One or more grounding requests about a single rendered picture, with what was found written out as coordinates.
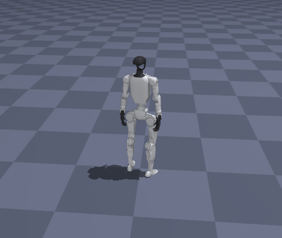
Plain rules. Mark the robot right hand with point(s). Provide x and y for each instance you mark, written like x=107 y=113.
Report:
x=158 y=122

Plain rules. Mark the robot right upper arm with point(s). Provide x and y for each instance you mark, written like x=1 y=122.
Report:
x=155 y=89

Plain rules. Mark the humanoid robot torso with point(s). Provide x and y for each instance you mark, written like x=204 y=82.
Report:
x=140 y=90

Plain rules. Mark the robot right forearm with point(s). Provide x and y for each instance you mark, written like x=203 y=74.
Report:
x=158 y=107

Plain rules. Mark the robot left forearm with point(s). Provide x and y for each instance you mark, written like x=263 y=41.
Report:
x=123 y=104

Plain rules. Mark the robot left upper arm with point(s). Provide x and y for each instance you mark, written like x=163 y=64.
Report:
x=125 y=86

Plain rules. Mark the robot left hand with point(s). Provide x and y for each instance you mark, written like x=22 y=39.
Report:
x=122 y=117

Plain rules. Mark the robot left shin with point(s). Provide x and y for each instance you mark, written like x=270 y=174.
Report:
x=130 y=151

